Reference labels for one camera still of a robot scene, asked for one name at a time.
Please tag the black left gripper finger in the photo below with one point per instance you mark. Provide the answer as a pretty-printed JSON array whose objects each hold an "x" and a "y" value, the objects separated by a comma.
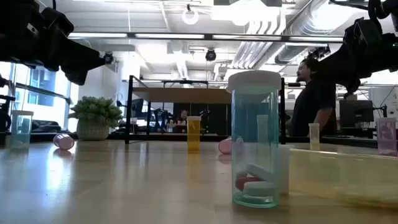
[
  {"x": 84, "y": 57},
  {"x": 73, "y": 71}
]

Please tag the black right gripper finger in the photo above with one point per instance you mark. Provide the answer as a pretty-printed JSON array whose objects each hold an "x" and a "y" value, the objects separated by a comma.
[
  {"x": 332, "y": 63},
  {"x": 351, "y": 76}
]

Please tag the pink medicine bottle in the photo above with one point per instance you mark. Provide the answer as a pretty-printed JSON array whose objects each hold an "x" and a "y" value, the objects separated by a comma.
[
  {"x": 63, "y": 142},
  {"x": 224, "y": 146},
  {"x": 386, "y": 137}
]

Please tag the yellow medicine bottle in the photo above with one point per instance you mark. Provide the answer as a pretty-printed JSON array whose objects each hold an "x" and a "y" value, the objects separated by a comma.
[
  {"x": 314, "y": 137},
  {"x": 342, "y": 174}
]

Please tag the teal medicine bottle with pills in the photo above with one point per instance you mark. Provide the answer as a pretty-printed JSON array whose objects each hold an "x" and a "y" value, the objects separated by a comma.
[{"x": 255, "y": 155}]

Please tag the orange medicine bottle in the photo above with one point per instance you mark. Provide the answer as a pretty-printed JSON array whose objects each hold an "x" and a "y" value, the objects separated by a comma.
[{"x": 193, "y": 133}]

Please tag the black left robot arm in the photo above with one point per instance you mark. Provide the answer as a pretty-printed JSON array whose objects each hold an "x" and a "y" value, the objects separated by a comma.
[{"x": 12, "y": 28}]

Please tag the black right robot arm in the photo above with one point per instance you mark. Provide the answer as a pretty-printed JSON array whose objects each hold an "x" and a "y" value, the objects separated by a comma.
[{"x": 379, "y": 9}]

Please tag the black ceiling spotlight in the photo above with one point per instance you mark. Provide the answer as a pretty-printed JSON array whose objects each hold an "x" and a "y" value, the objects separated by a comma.
[
  {"x": 211, "y": 55},
  {"x": 317, "y": 53},
  {"x": 108, "y": 58}
]

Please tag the black computer monitor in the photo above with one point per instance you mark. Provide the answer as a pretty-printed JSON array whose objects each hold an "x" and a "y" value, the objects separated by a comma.
[{"x": 356, "y": 111}]

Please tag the person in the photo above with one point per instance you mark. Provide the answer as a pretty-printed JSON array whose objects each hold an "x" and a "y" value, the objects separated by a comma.
[
  {"x": 183, "y": 119},
  {"x": 311, "y": 102}
]

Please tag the green potted plant white pot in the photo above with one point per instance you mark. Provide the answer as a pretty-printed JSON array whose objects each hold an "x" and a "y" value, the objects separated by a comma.
[{"x": 93, "y": 112}]

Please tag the black couch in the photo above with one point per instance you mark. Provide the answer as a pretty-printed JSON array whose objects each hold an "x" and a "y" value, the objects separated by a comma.
[{"x": 42, "y": 126}]

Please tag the black equipment stand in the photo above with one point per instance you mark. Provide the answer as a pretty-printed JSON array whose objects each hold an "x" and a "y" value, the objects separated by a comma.
[{"x": 3, "y": 121}]

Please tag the long ceiling light bar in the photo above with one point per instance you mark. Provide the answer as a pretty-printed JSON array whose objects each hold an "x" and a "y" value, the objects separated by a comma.
[{"x": 168, "y": 36}]

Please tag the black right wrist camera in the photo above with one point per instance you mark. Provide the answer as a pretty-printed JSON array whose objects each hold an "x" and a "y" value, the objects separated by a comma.
[{"x": 363, "y": 31}]

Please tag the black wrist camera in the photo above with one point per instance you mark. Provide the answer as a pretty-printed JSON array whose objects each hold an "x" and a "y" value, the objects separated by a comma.
[
  {"x": 363, "y": 31},
  {"x": 57, "y": 21}
]

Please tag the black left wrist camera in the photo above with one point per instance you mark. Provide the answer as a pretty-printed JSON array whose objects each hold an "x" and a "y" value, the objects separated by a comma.
[{"x": 57, "y": 21}]

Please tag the silver ventilation duct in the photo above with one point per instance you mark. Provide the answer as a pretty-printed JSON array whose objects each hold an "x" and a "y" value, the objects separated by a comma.
[{"x": 304, "y": 28}]

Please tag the black aluminium table frame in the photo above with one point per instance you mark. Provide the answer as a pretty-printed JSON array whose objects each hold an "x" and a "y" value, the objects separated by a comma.
[{"x": 342, "y": 140}]

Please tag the wooden shelf black metal frame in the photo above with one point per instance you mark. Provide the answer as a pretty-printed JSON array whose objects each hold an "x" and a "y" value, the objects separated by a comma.
[{"x": 186, "y": 96}]

